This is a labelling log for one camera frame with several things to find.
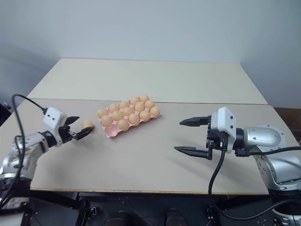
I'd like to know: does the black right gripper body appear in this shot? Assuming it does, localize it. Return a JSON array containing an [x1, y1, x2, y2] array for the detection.
[[205, 114, 232, 162]]

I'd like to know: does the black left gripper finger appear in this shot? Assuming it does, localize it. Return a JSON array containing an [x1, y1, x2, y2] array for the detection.
[[74, 126, 95, 141], [65, 115, 80, 127]]

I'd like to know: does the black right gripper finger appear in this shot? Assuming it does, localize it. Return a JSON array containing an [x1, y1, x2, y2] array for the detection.
[[179, 115, 210, 128], [174, 146, 210, 160]]

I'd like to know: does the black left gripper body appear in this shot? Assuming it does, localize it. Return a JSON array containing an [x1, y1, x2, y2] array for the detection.
[[58, 116, 78, 144]]

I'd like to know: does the pink egg tray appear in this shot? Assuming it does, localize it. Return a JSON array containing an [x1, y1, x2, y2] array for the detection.
[[97, 95, 162, 139]]

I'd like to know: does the dark object beside table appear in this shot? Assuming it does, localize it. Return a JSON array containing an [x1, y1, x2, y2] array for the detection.
[[0, 101, 12, 128]]

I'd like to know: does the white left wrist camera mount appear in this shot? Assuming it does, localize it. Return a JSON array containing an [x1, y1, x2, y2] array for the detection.
[[42, 107, 68, 147]]

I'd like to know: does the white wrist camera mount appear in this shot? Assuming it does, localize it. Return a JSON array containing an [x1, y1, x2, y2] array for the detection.
[[42, 107, 68, 147], [210, 106, 237, 151]]

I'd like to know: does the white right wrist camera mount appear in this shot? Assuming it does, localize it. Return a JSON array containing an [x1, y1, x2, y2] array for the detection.
[[210, 106, 237, 151]]

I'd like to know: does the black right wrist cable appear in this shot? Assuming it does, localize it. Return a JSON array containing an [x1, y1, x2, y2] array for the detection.
[[208, 137, 227, 195]]

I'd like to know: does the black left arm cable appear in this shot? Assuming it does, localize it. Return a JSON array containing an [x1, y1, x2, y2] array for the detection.
[[0, 94, 49, 210]]

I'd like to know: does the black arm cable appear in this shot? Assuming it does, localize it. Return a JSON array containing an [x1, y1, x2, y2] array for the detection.
[[0, 94, 49, 210], [235, 145, 301, 157]]

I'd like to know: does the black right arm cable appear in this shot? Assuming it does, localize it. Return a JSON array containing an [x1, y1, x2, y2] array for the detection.
[[235, 145, 301, 157]]

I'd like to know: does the black cable under table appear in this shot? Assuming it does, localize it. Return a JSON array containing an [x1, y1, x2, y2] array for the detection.
[[211, 199, 301, 221]]

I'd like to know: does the black table frame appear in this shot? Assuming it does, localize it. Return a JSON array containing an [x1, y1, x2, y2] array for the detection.
[[22, 189, 273, 226]]

